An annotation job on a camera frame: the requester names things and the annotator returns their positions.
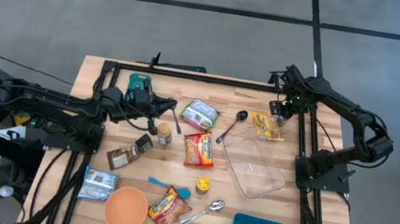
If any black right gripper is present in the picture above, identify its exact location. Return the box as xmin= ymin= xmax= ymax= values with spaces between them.
xmin=262 ymin=60 xmax=317 ymax=122

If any black spoon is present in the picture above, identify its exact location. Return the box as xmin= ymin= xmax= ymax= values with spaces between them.
xmin=167 ymin=107 xmax=187 ymax=136
xmin=215 ymin=106 xmax=250 ymax=149

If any teal plastic basket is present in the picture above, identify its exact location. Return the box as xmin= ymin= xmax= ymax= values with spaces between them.
xmin=126 ymin=71 xmax=155 ymax=95

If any yellow tape roll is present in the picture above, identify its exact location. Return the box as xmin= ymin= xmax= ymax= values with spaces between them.
xmin=12 ymin=110 xmax=33 ymax=129

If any thin black cable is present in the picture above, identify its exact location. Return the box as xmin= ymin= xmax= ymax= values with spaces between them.
xmin=0 ymin=52 xmax=78 ymax=87

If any yellow ramen packet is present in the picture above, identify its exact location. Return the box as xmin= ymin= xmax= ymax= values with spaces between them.
xmin=246 ymin=109 xmax=288 ymax=144

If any roast beef ramen packet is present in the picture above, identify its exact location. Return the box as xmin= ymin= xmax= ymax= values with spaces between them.
xmin=146 ymin=183 xmax=196 ymax=224

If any small jar yellow lid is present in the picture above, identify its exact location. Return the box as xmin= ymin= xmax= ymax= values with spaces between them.
xmin=193 ymin=174 xmax=214 ymax=197

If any white bottle cap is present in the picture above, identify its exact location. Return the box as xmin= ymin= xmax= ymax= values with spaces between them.
xmin=0 ymin=183 xmax=15 ymax=199

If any orange bowl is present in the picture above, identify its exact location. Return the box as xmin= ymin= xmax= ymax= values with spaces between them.
xmin=101 ymin=183 xmax=152 ymax=224

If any black aluminium table frame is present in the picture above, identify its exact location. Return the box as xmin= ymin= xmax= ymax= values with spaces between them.
xmin=17 ymin=48 xmax=383 ymax=224

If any teal spatula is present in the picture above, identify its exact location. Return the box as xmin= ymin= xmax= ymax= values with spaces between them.
xmin=146 ymin=176 xmax=193 ymax=200

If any black frame clamp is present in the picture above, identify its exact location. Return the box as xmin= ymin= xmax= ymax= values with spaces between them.
xmin=149 ymin=50 xmax=163 ymax=69

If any silver metal spoon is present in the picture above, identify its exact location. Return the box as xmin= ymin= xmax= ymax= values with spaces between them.
xmin=177 ymin=193 xmax=226 ymax=224

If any brown snack packet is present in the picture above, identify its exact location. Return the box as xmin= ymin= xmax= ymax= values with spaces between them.
xmin=103 ymin=141 xmax=142 ymax=175

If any pink green ramen packet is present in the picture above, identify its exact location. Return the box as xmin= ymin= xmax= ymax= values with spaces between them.
xmin=177 ymin=96 xmax=223 ymax=134

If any thick black cable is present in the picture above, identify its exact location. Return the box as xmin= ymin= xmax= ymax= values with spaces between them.
xmin=27 ymin=145 xmax=70 ymax=224

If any blue white snack packet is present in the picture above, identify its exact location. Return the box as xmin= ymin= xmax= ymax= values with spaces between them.
xmin=76 ymin=165 xmax=121 ymax=206

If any seasoning jar tan lid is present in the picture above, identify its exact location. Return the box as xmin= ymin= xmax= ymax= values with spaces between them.
xmin=153 ymin=121 xmax=176 ymax=149

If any clear plastic container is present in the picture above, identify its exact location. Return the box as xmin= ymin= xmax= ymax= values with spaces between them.
xmin=214 ymin=122 xmax=295 ymax=206

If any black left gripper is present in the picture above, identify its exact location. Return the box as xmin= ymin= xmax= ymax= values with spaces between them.
xmin=116 ymin=75 xmax=182 ymax=140

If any red beef ramen packet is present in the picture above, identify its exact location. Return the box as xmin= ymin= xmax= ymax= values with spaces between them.
xmin=179 ymin=127 xmax=220 ymax=171

